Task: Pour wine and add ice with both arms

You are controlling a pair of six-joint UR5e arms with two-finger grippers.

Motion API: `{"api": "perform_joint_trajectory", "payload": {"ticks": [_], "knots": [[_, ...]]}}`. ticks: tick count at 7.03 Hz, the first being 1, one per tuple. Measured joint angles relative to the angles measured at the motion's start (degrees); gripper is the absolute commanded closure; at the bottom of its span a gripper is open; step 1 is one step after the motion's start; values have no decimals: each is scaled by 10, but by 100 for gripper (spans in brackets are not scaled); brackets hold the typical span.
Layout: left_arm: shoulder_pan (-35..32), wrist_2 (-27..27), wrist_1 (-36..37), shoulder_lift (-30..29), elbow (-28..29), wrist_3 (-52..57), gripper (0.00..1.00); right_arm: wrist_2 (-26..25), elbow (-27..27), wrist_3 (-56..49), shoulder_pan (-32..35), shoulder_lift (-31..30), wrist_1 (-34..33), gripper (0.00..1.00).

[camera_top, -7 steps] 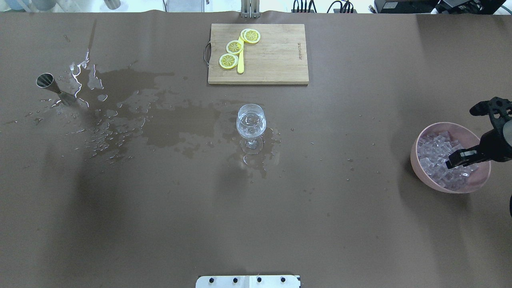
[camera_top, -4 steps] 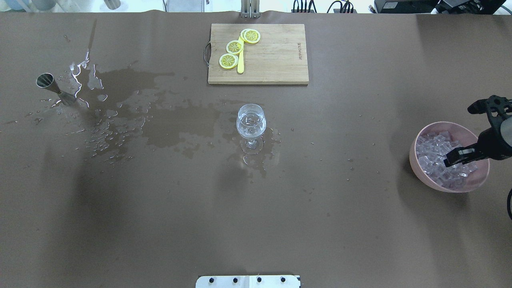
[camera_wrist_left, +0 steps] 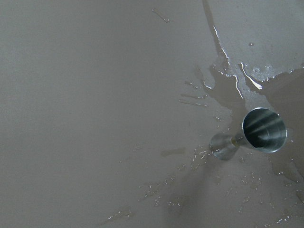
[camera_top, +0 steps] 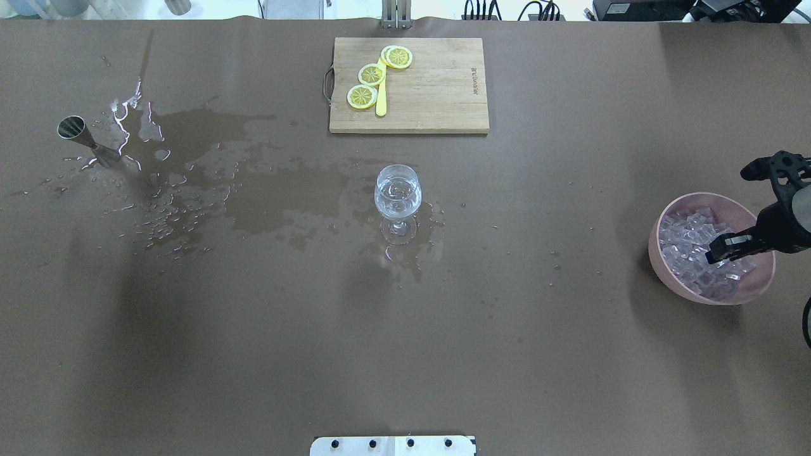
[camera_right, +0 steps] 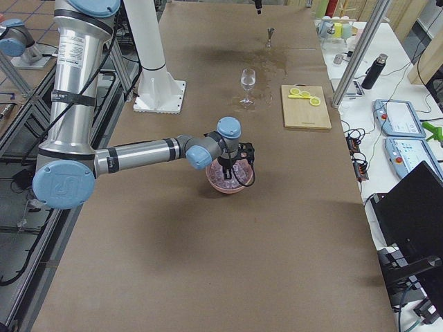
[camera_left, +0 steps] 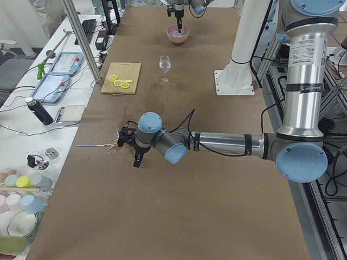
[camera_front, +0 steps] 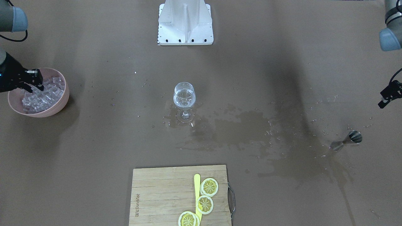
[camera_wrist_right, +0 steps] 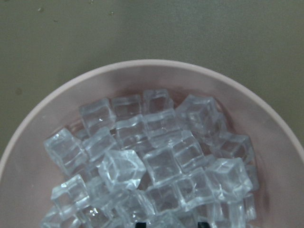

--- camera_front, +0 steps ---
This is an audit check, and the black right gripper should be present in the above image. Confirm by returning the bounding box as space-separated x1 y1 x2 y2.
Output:
0 52 44 93

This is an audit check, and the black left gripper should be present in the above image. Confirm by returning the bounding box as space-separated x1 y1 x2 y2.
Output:
378 80 402 109

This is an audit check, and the steel double jigger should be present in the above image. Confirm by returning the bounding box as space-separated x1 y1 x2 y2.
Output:
330 130 363 151

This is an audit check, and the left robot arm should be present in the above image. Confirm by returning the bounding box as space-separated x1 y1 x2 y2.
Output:
378 0 402 109

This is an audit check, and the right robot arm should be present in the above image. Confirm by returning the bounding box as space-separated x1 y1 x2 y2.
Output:
0 0 44 93

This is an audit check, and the pile of clear ice cubes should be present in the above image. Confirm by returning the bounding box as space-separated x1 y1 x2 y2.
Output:
21 76 66 114

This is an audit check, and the clear wine glass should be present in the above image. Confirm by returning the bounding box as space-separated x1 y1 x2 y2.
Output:
173 82 196 123

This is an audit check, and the pink bowl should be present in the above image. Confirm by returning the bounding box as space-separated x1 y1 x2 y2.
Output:
8 67 69 118

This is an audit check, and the wooden cutting board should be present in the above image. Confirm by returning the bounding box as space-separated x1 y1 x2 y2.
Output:
128 165 232 226

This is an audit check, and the yellow plastic knife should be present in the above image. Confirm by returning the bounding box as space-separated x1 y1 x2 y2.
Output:
193 173 202 226

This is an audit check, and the middle lemon slice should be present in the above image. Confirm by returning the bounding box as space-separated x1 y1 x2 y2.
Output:
195 195 214 215

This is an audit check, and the far lemon slice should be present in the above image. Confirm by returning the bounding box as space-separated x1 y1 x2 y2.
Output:
177 211 200 226

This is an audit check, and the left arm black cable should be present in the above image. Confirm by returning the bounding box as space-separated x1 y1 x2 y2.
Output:
389 68 402 87

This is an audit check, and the white pedestal base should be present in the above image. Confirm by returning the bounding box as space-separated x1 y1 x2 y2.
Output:
157 0 214 46

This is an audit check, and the lemon slice near handle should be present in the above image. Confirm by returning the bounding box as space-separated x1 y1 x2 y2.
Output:
200 178 219 197

